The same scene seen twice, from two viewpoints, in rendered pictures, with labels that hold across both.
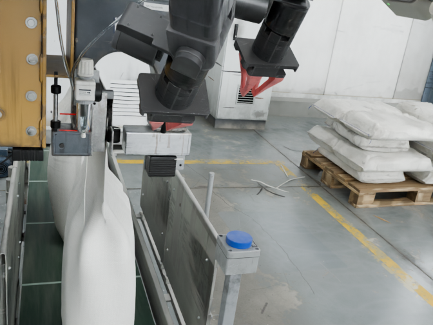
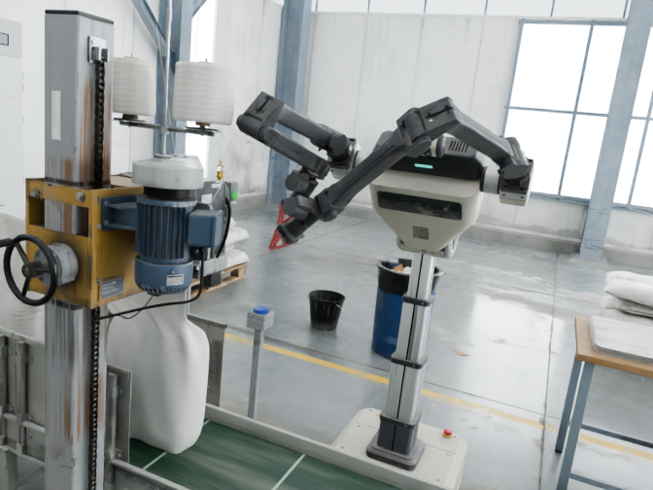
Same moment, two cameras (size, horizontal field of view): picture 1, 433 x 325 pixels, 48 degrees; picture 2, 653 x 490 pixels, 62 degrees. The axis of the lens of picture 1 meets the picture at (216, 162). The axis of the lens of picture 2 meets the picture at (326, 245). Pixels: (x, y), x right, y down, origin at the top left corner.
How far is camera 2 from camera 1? 1.34 m
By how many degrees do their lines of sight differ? 46
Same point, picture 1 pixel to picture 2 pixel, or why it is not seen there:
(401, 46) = (124, 157)
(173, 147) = (221, 265)
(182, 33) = (335, 206)
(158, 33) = (311, 206)
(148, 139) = (212, 263)
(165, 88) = (300, 227)
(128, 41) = (299, 211)
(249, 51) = not seen: hidden behind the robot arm
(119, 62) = not seen: outside the picture
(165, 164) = (217, 277)
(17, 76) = not seen: hidden behind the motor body
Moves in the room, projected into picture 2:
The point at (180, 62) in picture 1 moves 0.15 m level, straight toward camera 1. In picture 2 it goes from (330, 216) to (372, 226)
